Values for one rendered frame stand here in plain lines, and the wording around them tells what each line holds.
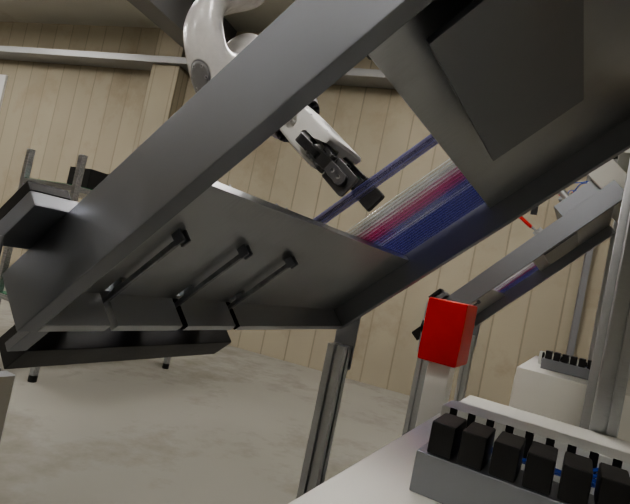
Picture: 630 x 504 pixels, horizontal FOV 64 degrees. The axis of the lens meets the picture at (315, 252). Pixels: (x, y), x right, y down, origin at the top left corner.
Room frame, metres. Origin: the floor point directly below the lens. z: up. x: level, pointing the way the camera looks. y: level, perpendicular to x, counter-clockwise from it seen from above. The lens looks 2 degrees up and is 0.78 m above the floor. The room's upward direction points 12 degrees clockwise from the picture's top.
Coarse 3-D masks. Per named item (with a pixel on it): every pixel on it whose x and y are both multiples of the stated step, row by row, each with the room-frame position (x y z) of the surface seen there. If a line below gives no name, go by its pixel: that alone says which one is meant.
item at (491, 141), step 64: (448, 0) 0.39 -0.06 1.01; (512, 0) 0.36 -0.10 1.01; (576, 0) 0.40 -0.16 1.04; (384, 64) 0.43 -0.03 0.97; (448, 64) 0.40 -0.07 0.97; (512, 64) 0.44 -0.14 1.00; (576, 64) 0.50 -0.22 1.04; (448, 128) 0.58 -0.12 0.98; (512, 128) 0.57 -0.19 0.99; (576, 128) 0.77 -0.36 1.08; (512, 192) 0.91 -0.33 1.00
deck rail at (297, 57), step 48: (336, 0) 0.34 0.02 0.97; (384, 0) 0.32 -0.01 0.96; (432, 0) 0.32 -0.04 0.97; (288, 48) 0.35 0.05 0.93; (336, 48) 0.33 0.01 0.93; (240, 96) 0.37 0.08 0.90; (288, 96) 0.35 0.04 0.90; (144, 144) 0.41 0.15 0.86; (192, 144) 0.38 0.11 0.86; (240, 144) 0.37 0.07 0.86; (96, 192) 0.43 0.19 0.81; (144, 192) 0.40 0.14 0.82; (192, 192) 0.39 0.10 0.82; (48, 240) 0.45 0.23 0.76; (96, 240) 0.42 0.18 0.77; (144, 240) 0.42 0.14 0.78; (48, 288) 0.45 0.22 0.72
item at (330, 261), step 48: (240, 192) 0.51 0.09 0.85; (192, 240) 0.54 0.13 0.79; (240, 240) 0.59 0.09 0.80; (288, 240) 0.65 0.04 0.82; (336, 240) 0.73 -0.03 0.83; (96, 288) 0.54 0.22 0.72; (144, 288) 0.59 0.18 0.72; (240, 288) 0.73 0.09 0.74; (288, 288) 0.82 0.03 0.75; (336, 288) 0.94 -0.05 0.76
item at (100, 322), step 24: (72, 312) 0.51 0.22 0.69; (96, 312) 0.53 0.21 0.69; (120, 312) 0.56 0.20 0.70; (144, 312) 0.59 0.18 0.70; (168, 312) 0.63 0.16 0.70; (192, 312) 0.67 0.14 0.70; (216, 312) 0.71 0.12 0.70; (240, 312) 0.76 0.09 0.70; (264, 312) 0.82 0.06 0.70; (288, 312) 0.89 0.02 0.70; (312, 312) 0.97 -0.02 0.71
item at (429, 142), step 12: (420, 144) 0.63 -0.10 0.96; (432, 144) 0.62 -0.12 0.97; (408, 156) 0.63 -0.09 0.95; (384, 168) 0.65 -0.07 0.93; (396, 168) 0.64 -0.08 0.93; (372, 180) 0.65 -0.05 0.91; (384, 180) 0.66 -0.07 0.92; (360, 192) 0.66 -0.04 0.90; (336, 204) 0.67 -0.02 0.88; (348, 204) 0.67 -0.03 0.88; (324, 216) 0.68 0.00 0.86
